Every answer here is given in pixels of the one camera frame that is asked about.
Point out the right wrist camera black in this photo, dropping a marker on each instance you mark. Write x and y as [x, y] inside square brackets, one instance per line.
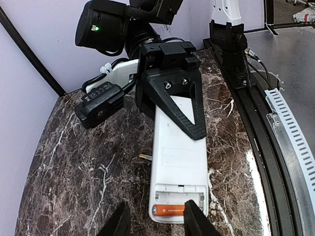
[99, 104]

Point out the left black frame post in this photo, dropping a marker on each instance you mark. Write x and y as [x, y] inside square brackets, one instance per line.
[29, 54]

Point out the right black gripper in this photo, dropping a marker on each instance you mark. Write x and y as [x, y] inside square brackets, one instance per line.
[168, 79]

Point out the left gripper black triangular left finger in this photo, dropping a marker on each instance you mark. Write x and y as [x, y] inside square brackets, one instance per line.
[119, 223]

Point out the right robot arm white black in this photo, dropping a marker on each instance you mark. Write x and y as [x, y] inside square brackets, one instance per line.
[111, 27]

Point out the white remote control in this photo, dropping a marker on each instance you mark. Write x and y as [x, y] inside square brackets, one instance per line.
[179, 170]

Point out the black curved front rail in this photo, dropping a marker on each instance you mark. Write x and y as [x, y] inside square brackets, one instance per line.
[290, 204]

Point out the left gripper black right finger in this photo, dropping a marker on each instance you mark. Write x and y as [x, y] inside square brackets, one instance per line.
[196, 223]

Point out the orange AA battery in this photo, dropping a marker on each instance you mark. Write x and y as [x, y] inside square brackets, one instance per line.
[168, 210]

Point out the right white cable duct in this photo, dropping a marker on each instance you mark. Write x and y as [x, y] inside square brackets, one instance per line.
[295, 134]

